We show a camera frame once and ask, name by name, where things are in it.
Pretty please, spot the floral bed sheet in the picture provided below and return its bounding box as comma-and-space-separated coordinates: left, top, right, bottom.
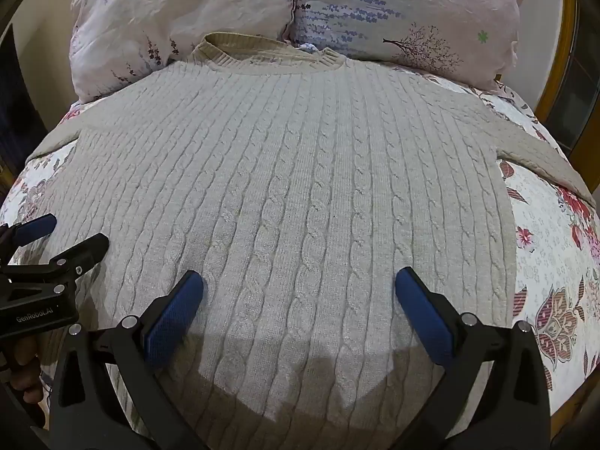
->
0, 77, 600, 437

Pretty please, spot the pink floral pillow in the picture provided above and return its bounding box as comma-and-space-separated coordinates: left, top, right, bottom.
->
69, 0, 297, 104
291, 0, 540, 92

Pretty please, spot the wooden door frame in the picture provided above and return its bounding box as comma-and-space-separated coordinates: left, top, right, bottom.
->
537, 0, 592, 151

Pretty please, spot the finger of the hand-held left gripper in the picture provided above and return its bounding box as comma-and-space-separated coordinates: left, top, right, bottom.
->
9, 233, 110, 297
0, 214, 58, 268

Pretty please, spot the person's left hand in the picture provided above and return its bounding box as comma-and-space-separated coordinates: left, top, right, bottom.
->
8, 337, 45, 406

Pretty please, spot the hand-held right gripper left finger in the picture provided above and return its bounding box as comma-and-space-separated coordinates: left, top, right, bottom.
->
49, 270, 210, 450

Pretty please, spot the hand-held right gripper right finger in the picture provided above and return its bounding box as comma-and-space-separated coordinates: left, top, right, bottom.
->
393, 266, 550, 450

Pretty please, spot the beige cable-knit sweater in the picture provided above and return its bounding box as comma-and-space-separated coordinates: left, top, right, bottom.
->
28, 33, 592, 450

